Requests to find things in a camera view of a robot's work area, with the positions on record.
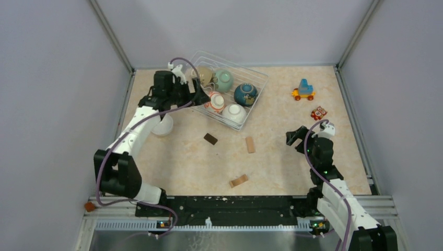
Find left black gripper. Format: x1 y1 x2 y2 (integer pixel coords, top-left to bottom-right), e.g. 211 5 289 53
166 77 210 108

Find orange patterned white bowl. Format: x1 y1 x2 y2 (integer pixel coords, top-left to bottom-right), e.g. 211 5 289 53
203 92 225 113

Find plain white bowl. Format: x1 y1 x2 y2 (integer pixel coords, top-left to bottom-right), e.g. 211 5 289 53
151 114 173 136

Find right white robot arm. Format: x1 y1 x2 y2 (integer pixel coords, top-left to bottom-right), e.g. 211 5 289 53
286 120 399 250

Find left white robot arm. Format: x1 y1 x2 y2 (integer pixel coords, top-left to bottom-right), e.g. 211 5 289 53
94 70 210 216

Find beige ceramic bowl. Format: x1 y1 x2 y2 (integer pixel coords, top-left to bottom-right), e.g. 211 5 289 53
186 66 213 87

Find light green ceramic bowl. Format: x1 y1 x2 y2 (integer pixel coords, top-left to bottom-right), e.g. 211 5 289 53
213 69 234 93

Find red owl toy block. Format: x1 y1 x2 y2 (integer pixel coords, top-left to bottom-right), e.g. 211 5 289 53
310 106 328 121

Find white ceramic bowl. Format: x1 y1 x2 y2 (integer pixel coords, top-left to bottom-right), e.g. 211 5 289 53
222 104 247 124

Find dark brown block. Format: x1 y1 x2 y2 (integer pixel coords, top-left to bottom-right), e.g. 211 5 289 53
203 133 218 145

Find light wooden block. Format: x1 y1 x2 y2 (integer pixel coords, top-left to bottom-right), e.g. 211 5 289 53
245 136 255 154

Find dark teal patterned bowl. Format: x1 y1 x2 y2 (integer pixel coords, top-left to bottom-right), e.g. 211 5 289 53
234 83 258 107

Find blue yellow toy train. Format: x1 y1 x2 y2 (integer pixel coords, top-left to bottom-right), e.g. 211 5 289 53
292 78 316 101

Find notched wooden block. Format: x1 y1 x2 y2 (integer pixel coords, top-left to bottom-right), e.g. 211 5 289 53
229 174 249 188

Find small orange block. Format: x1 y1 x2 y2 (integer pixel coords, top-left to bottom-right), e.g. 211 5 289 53
84 201 96 212

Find white wire dish rack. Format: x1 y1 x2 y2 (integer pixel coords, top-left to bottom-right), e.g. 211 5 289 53
174 51 269 131

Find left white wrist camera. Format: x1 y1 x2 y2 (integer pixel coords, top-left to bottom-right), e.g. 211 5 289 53
168 62 188 85

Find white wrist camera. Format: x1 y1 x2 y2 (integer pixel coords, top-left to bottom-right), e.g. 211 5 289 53
317 122 336 139
168 62 188 85

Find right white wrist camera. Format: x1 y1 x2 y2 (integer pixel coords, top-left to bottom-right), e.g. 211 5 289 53
317 122 336 139

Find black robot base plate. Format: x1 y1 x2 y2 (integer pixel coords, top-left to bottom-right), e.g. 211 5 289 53
135 196 324 226

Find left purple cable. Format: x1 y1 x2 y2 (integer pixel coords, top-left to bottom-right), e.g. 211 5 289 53
95 57 203 239

